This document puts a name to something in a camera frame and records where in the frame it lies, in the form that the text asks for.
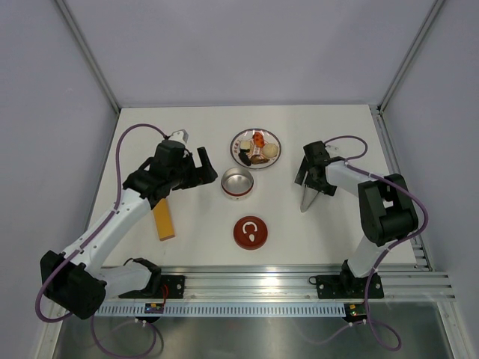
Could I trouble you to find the aluminium front rail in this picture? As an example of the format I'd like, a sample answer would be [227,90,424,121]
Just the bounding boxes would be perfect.
[100,264,457,303]

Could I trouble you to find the round white bun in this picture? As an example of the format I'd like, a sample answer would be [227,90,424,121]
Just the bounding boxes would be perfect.
[261,143,279,159]

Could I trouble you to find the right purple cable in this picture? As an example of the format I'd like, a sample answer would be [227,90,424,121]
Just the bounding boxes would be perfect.
[299,135,430,352]

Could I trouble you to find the orange carrot piece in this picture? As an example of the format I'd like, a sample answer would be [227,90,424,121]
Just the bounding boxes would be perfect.
[252,132,265,148]

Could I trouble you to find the perforated cable tray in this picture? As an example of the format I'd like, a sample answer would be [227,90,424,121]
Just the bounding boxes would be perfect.
[96,301,346,318]

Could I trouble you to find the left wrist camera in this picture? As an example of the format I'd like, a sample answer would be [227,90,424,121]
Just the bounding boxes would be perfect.
[169,129,189,146]

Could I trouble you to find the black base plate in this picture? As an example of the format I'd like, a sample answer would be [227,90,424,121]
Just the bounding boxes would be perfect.
[308,274,385,300]
[119,274,186,299]

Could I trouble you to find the metal food tongs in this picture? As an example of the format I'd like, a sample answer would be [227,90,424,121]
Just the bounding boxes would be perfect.
[300,183,320,213]

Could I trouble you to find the left aluminium frame post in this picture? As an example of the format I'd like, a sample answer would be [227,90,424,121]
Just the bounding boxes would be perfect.
[52,0,121,117]

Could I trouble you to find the black seaweed piece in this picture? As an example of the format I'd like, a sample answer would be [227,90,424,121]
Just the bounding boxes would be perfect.
[239,152,251,167]

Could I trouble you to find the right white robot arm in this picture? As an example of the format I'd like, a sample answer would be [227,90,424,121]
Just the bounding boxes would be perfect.
[295,141,419,300]

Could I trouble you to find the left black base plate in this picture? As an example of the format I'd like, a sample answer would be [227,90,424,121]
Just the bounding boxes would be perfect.
[119,274,186,299]

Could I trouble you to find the right side aluminium rail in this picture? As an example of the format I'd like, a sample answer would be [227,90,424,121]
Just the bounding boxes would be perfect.
[368,105,435,272]

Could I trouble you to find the white tofu cube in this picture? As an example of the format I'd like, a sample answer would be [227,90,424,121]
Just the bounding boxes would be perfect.
[239,141,251,153]

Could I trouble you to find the steel lunch box bowl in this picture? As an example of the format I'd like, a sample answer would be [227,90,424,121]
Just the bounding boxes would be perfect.
[220,167,254,201]

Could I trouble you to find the white patterned plate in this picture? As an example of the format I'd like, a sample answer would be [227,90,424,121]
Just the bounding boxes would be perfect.
[229,128,282,170]

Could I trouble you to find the aluminium frame post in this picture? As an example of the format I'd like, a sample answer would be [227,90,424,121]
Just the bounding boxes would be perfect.
[52,0,121,117]
[376,0,448,115]

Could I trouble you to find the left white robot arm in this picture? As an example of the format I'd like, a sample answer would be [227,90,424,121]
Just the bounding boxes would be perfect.
[35,139,218,319]

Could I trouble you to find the yellow wooden block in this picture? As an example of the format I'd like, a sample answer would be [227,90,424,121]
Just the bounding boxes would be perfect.
[153,198,175,242]

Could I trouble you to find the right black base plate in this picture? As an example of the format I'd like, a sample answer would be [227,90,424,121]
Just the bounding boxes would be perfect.
[308,274,385,300]

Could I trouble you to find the red lunch box lid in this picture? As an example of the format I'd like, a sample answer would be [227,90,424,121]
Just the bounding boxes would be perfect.
[233,216,268,251]

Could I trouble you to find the brown fried food piece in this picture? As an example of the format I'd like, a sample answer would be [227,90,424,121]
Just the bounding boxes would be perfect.
[250,156,269,165]

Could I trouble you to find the right aluminium frame post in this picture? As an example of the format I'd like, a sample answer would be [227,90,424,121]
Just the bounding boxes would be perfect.
[376,0,448,115]

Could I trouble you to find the aluminium rail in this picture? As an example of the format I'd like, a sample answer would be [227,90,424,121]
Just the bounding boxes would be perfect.
[368,105,435,272]
[100,264,457,303]

